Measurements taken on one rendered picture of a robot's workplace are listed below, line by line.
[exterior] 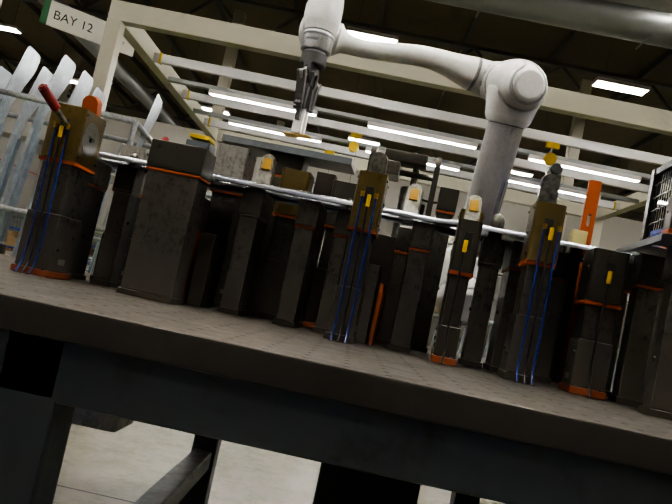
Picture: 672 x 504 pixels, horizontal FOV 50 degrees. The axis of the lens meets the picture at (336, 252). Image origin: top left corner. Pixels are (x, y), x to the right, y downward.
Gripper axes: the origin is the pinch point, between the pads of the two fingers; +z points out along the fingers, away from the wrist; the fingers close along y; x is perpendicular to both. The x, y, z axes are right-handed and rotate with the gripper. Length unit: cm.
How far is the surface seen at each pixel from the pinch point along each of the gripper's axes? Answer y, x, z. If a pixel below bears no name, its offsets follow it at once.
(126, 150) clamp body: 29.5, -32.4, 20.7
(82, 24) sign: -698, -752, -309
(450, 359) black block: 39, 62, 54
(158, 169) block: 56, -2, 29
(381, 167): 39, 40, 18
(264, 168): 20.3, 2.9, 18.5
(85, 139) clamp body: 60, -19, 26
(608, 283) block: 36, 88, 34
